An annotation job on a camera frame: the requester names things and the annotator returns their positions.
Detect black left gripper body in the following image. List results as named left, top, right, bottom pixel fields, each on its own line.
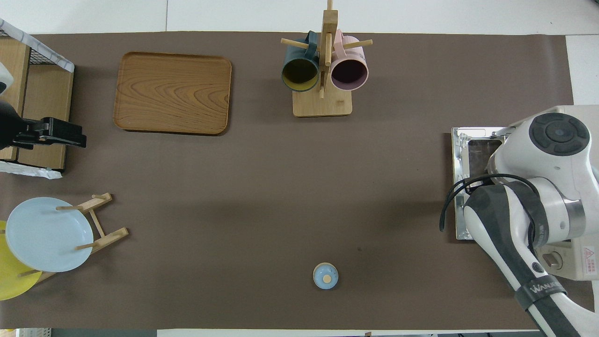
left=0, top=101, right=48, bottom=151

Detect white toaster oven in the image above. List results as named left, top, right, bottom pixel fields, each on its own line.
left=452, top=105, right=599, bottom=281

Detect light blue plate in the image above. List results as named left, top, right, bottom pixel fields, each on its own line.
left=5, top=197, right=94, bottom=273

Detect wooden plate rack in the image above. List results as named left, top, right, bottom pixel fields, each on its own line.
left=19, top=192, right=130, bottom=284

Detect wooden serving tray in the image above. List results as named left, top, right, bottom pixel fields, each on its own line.
left=113, top=51, right=233, bottom=136

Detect yellow plate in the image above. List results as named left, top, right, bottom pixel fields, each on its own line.
left=0, top=220, right=43, bottom=301

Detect brown table mat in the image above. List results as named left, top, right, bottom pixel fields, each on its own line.
left=0, top=31, right=597, bottom=330

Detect dark blue mug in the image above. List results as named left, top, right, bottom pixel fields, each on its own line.
left=281, top=31, right=321, bottom=93

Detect wooden mug rack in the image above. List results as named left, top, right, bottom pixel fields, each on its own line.
left=281, top=0, right=373, bottom=117

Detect pink mug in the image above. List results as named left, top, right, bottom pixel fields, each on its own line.
left=330, top=29, right=370, bottom=92

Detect small blue knobbed lid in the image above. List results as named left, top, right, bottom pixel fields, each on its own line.
left=313, top=263, right=339, bottom=290

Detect wire basket with wooden shelves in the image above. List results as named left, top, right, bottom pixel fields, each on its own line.
left=0, top=19, right=75, bottom=179

